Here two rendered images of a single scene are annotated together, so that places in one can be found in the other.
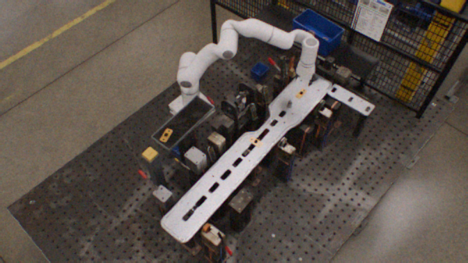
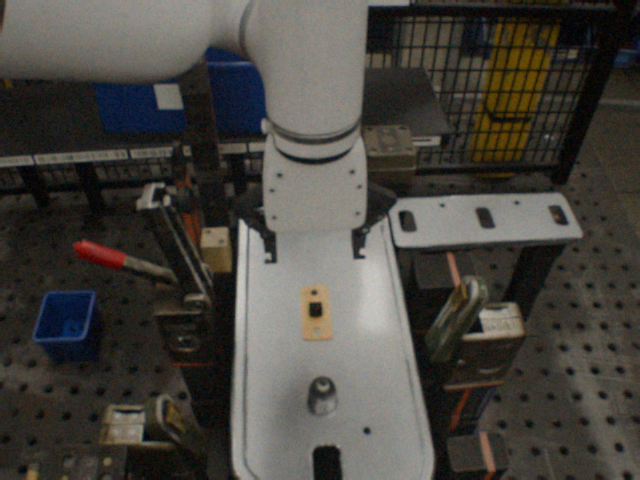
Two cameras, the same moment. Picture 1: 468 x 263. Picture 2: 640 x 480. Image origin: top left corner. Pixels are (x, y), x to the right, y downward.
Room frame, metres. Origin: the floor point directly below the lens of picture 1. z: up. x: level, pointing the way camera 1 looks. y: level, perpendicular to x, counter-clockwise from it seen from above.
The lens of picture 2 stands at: (1.37, -0.14, 1.59)
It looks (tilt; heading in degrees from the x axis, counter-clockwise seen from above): 47 degrees down; 317
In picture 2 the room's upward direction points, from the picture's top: straight up
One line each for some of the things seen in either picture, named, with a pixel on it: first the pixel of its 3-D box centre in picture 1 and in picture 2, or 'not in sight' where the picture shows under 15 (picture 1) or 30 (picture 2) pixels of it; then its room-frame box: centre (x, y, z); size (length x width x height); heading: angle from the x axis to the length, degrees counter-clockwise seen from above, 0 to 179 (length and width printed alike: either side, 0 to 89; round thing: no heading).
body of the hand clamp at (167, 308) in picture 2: (278, 93); (202, 366); (1.77, -0.29, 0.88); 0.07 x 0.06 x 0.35; 50
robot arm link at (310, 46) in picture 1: (309, 49); (310, 37); (1.68, -0.42, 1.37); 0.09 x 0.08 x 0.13; 178
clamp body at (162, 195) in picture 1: (166, 207); not in sight; (0.96, 0.38, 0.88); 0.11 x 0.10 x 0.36; 50
